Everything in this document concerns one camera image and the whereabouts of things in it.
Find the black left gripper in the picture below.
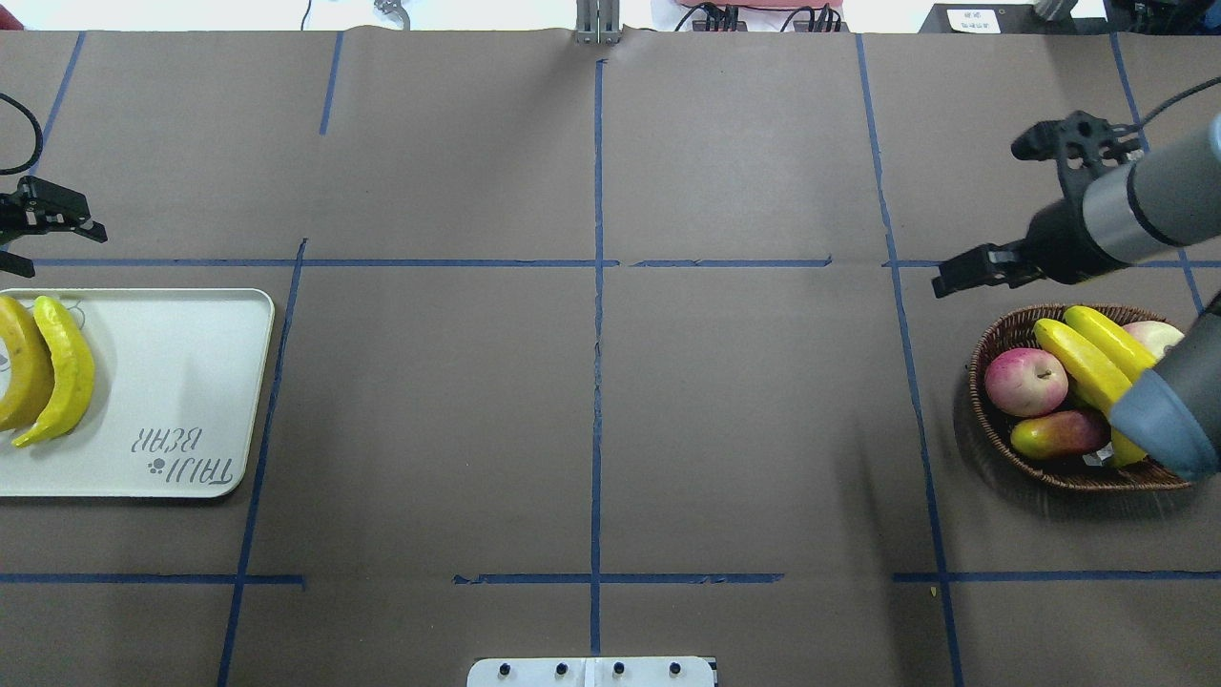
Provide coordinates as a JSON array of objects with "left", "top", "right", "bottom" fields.
[{"left": 1, "top": 176, "right": 107, "bottom": 278}]

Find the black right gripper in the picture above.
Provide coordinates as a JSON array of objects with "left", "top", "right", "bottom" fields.
[{"left": 932, "top": 112, "right": 1142, "bottom": 299}]

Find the yellow banana basket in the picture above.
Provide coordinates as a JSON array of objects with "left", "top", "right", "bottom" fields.
[
  {"left": 1032, "top": 317, "right": 1134, "bottom": 419},
  {"left": 11, "top": 295, "right": 96, "bottom": 448},
  {"left": 1063, "top": 305, "right": 1158, "bottom": 383}
]

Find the yellow banana basket front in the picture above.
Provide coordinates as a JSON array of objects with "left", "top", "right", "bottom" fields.
[{"left": 11, "top": 295, "right": 96, "bottom": 448}]

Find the yellow banana basket back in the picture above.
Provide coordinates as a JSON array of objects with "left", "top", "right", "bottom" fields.
[{"left": 1063, "top": 305, "right": 1158, "bottom": 383}]

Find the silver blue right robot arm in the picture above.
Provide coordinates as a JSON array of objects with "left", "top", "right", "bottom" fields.
[{"left": 932, "top": 112, "right": 1220, "bottom": 482}]

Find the brown wicker basket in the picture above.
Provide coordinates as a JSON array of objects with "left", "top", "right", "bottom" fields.
[{"left": 965, "top": 304, "right": 1193, "bottom": 494}]

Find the white bear plate tray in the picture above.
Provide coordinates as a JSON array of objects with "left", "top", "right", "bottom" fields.
[{"left": 1, "top": 288, "right": 276, "bottom": 499}]

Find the pink apple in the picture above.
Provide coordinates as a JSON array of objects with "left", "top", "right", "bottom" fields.
[{"left": 984, "top": 347, "right": 1068, "bottom": 419}]

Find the pale peach apple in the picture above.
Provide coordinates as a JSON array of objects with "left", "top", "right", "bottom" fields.
[{"left": 1122, "top": 318, "right": 1186, "bottom": 361}]

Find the yellow red mango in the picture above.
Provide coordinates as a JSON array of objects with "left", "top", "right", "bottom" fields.
[{"left": 1010, "top": 409, "right": 1111, "bottom": 461}]

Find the black box with label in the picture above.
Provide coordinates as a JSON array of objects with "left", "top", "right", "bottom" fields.
[{"left": 919, "top": 2, "right": 1049, "bottom": 35}]

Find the aluminium frame post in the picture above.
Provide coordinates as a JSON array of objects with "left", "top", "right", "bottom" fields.
[{"left": 574, "top": 0, "right": 623, "bottom": 45}]

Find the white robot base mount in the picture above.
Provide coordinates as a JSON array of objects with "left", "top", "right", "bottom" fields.
[{"left": 466, "top": 656, "right": 720, "bottom": 686}]

